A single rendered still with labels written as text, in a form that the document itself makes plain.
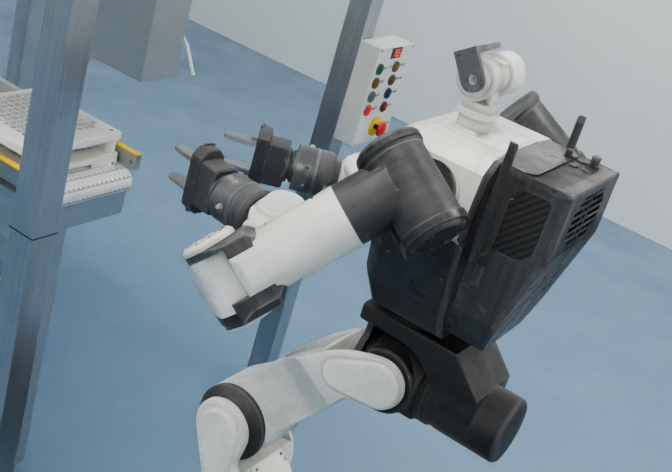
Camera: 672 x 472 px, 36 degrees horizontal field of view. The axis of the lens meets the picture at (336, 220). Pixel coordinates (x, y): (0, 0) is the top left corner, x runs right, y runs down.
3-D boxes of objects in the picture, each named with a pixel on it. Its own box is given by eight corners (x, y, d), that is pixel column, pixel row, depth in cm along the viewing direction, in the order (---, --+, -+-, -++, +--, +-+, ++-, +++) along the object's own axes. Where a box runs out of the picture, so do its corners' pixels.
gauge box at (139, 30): (176, 77, 208) (197, -20, 200) (140, 82, 199) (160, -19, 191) (98, 37, 217) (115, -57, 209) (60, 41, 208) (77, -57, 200)
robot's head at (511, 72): (512, 114, 158) (532, 59, 155) (484, 123, 150) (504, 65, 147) (475, 97, 161) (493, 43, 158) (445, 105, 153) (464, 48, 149)
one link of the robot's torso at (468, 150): (564, 331, 174) (646, 137, 160) (478, 403, 146) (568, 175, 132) (415, 253, 186) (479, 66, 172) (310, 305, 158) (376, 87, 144)
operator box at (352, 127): (385, 137, 273) (415, 43, 263) (352, 147, 259) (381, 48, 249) (366, 128, 276) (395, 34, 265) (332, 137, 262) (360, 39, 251)
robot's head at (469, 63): (520, 90, 153) (508, 39, 153) (496, 97, 146) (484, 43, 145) (482, 99, 157) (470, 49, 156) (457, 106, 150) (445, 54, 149)
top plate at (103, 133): (-59, 109, 202) (-58, 99, 201) (38, 95, 222) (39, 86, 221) (27, 160, 192) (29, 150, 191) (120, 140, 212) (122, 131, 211)
